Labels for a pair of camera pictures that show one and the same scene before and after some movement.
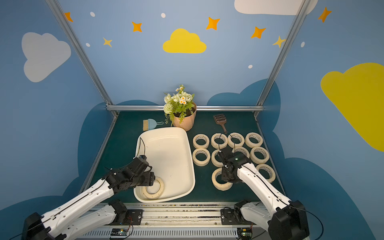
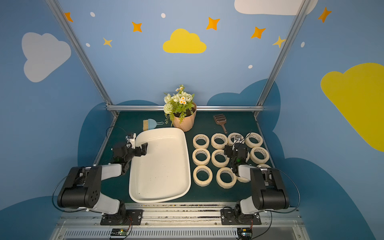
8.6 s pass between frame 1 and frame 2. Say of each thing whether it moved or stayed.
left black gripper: moved
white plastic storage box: stayed
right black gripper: moved
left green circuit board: stayed
